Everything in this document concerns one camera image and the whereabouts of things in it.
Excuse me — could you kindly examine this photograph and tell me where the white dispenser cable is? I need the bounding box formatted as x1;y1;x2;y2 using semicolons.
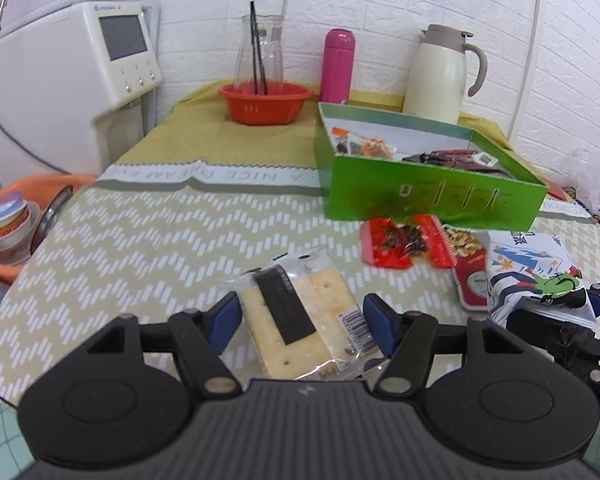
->
0;87;57;197

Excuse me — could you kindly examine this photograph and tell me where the clear plastic bag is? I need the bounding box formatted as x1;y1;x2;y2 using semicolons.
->
554;147;600;211

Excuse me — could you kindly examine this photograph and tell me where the white wall pipe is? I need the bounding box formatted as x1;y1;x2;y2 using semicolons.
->
509;0;549;137

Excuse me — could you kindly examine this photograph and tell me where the black straw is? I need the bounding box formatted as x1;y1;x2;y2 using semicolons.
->
250;1;260;95
252;10;268;95

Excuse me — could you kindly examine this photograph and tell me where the green cardboard box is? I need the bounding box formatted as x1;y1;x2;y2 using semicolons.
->
313;101;550;232

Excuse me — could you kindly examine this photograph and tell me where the beige zigzag table cover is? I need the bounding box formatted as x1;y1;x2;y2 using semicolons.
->
0;162;600;410

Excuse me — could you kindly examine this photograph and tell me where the metal pot lid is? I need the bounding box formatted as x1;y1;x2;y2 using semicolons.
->
29;185;76;257

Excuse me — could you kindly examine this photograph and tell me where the cream thermal jug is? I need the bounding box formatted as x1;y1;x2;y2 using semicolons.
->
401;23;489;126

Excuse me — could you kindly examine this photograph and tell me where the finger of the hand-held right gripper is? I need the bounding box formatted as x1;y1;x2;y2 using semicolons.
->
506;309;556;361
522;274;600;322

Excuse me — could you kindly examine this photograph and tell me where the dark red snack packet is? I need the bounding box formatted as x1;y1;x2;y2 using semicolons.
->
401;149;512;179

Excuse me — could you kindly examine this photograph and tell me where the clear packet of brown snacks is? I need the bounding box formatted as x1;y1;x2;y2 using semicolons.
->
330;126;399;161

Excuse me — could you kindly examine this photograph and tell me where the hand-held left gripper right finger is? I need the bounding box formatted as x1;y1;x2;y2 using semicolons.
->
362;294;532;397

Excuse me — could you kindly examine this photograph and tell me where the red nut picture packet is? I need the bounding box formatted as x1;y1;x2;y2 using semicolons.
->
444;225;492;312

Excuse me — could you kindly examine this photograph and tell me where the cartoon printed snack packet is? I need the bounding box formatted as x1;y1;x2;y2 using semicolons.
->
484;229;599;328

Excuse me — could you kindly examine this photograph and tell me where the white dispenser with screen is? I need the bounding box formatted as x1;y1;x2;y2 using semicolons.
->
0;1;164;187

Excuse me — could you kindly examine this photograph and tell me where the red plastic bowl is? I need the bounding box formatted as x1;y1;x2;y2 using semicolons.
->
217;81;315;126

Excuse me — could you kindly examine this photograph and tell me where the clear cracker packet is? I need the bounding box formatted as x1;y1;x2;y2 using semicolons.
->
229;246;387;382

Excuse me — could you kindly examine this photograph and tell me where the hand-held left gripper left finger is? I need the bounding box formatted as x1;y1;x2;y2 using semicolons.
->
75;291;244;397

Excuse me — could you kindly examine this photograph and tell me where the orange plastic basin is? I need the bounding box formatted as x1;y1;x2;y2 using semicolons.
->
0;174;99;287

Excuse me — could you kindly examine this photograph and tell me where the pink thermos bottle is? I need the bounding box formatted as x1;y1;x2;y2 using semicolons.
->
319;28;357;106

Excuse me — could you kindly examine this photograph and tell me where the glass carafe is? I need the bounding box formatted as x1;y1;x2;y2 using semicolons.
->
233;14;287;97

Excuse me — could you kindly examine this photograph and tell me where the blue lid noodle cup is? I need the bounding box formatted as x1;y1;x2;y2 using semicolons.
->
0;194;42;267

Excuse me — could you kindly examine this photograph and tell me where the yellow tablecloth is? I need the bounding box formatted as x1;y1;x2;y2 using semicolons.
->
114;79;512;169

